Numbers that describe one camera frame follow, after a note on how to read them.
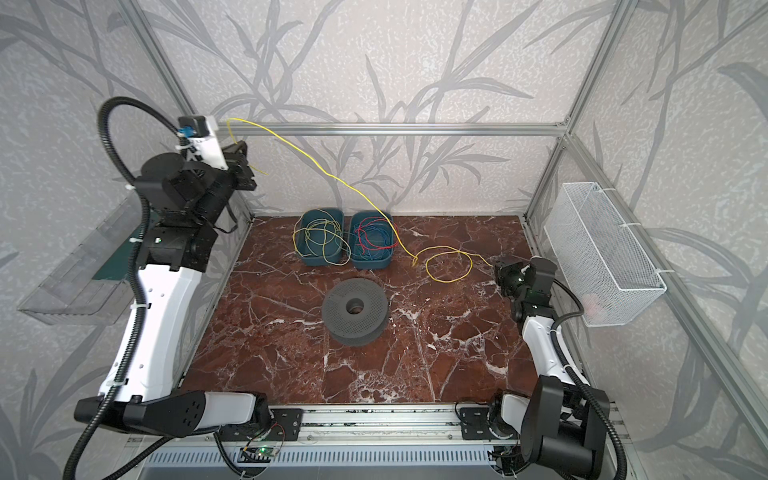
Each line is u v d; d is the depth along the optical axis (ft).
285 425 2.39
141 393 1.22
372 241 3.38
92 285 2.10
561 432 1.31
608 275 1.99
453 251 2.84
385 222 3.79
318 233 3.83
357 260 3.35
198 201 1.48
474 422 2.42
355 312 2.84
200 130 1.53
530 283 2.11
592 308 2.30
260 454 2.31
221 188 1.67
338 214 3.79
